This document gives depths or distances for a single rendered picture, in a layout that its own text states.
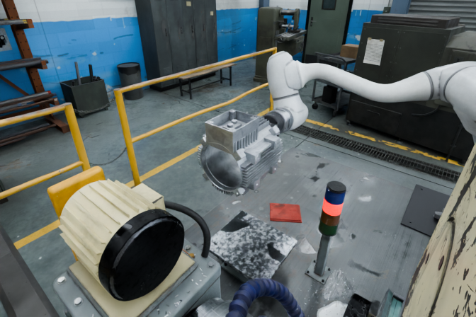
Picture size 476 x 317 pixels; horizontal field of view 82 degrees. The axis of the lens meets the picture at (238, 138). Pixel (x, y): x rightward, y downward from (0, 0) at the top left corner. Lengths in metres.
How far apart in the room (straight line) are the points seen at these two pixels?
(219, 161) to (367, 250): 0.77
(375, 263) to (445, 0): 6.18
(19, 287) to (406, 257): 2.29
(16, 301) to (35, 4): 3.82
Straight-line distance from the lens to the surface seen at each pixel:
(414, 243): 1.48
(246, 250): 1.09
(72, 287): 0.81
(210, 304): 0.73
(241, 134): 0.74
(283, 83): 1.03
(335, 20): 7.56
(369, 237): 1.42
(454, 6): 7.04
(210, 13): 6.29
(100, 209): 0.67
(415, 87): 1.12
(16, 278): 2.58
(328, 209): 0.96
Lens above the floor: 1.76
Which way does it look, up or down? 28 degrees down
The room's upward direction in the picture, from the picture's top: straight up
